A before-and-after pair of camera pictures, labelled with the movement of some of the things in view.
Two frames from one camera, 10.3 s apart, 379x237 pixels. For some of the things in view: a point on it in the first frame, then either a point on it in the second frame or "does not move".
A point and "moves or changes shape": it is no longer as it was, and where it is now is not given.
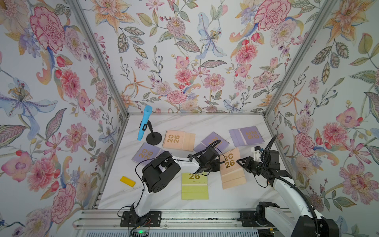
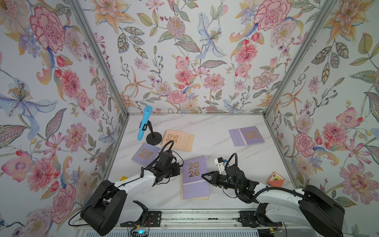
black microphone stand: (152, 138) does not move
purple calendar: (220, 146) to (194, 185)
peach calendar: (182, 140) does not move
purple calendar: (246, 136) does not move
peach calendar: (232, 173) moves or changes shape
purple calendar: (146, 151) does not move
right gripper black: (246, 165) to (215, 178)
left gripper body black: (213, 166) to (172, 170)
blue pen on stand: (147, 113) does not move
